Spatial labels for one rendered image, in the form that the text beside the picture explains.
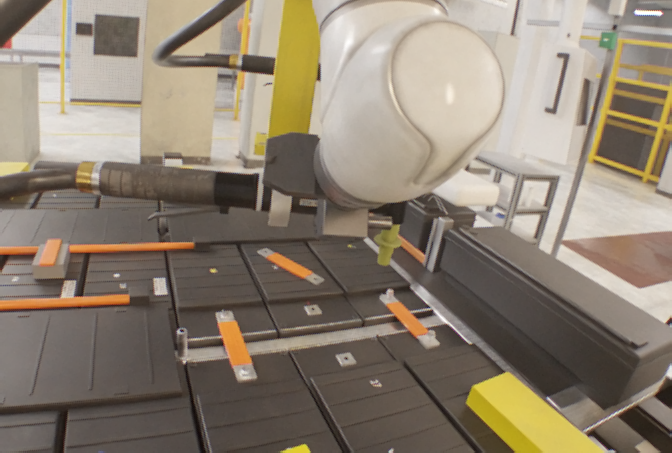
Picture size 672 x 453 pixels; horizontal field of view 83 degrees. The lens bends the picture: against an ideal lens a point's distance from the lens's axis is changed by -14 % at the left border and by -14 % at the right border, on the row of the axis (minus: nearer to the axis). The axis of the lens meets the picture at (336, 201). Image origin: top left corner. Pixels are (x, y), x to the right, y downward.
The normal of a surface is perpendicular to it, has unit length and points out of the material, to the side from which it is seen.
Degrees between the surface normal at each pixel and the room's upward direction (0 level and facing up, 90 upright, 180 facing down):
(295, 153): 60
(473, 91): 68
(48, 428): 0
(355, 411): 0
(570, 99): 90
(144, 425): 0
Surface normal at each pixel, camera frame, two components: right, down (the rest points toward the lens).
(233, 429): 0.15, -0.94
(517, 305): -0.90, 0.00
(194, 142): 0.40, 0.35
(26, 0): 0.82, 0.48
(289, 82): 0.15, 0.34
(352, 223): 0.20, -0.18
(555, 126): -0.65, 0.15
